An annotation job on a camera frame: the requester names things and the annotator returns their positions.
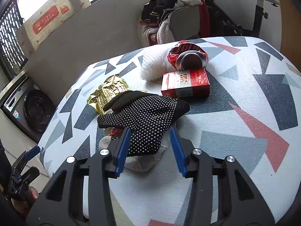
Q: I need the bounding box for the black garment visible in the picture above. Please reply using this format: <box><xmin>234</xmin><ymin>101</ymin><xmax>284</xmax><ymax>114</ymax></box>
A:
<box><xmin>141</xmin><ymin>0</ymin><xmax>179</xmax><ymax>21</ymax></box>

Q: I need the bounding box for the crushed red drink can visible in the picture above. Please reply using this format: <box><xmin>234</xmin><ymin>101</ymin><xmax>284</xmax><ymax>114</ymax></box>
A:
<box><xmin>166</xmin><ymin>40</ymin><xmax>209</xmax><ymax>72</ymax></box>

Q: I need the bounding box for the gold foil wrapper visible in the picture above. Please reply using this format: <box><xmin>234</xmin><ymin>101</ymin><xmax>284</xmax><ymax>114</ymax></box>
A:
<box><xmin>87</xmin><ymin>75</ymin><xmax>130</xmax><ymax>115</ymax></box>

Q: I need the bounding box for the red cigarette pack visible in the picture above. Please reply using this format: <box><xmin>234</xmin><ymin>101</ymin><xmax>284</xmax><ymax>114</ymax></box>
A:
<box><xmin>161</xmin><ymin>68</ymin><xmax>211</xmax><ymax>99</ymax></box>

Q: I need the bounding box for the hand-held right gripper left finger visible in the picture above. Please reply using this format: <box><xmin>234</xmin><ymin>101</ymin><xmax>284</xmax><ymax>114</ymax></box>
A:
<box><xmin>26</xmin><ymin>127</ymin><xmax>132</xmax><ymax>226</ymax></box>

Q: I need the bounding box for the beige chair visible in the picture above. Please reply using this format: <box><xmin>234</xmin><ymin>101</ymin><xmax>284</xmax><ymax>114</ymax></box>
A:
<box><xmin>139</xmin><ymin>0</ymin><xmax>210</xmax><ymax>46</ymax></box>

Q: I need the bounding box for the cardboard box with red print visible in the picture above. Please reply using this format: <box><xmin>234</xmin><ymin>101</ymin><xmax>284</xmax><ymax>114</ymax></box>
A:
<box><xmin>22</xmin><ymin>0</ymin><xmax>91</xmax><ymax>53</ymax></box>

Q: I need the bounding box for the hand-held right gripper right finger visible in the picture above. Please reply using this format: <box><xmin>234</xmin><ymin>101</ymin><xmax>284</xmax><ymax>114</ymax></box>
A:
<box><xmin>169</xmin><ymin>127</ymin><xmax>275</xmax><ymax>226</ymax></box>

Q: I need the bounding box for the black glove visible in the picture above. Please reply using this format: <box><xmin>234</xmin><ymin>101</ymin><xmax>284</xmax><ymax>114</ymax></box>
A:
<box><xmin>97</xmin><ymin>90</ymin><xmax>190</xmax><ymax>157</ymax></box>

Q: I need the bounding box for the red garment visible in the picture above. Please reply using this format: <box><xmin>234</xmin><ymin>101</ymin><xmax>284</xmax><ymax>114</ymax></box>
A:
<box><xmin>197</xmin><ymin>0</ymin><xmax>211</xmax><ymax>39</ymax></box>

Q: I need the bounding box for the washing machine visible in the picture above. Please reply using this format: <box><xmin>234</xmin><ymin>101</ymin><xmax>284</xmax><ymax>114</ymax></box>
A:
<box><xmin>0</xmin><ymin>75</ymin><xmax>57</xmax><ymax>144</ymax></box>

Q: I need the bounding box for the window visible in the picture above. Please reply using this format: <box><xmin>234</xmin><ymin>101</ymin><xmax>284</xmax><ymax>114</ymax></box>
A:
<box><xmin>0</xmin><ymin>0</ymin><xmax>139</xmax><ymax>82</ymax></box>

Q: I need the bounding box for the white foam fruit net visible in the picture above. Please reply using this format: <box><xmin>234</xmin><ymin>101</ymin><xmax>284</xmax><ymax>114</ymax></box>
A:
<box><xmin>140</xmin><ymin>47</ymin><xmax>176</xmax><ymax>82</ymax></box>

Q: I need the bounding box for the white plastic bag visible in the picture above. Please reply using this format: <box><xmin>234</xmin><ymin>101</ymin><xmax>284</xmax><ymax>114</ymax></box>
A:
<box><xmin>124</xmin><ymin>143</ymin><xmax>170</xmax><ymax>173</ymax></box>

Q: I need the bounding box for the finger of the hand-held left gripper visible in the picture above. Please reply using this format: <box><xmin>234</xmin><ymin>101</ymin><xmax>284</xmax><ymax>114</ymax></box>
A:
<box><xmin>12</xmin><ymin>145</ymin><xmax>41</xmax><ymax>170</ymax></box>
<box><xmin>20</xmin><ymin>166</ymin><xmax>40</xmax><ymax>184</ymax></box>

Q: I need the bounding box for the black exercise bike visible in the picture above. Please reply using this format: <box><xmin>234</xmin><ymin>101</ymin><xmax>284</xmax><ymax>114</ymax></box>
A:
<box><xmin>202</xmin><ymin>0</ymin><xmax>281</xmax><ymax>38</ymax></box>

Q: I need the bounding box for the person's left hand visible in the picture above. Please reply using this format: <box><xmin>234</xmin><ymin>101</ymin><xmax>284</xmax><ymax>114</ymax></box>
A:
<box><xmin>28</xmin><ymin>186</ymin><xmax>40</xmax><ymax>202</ymax></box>

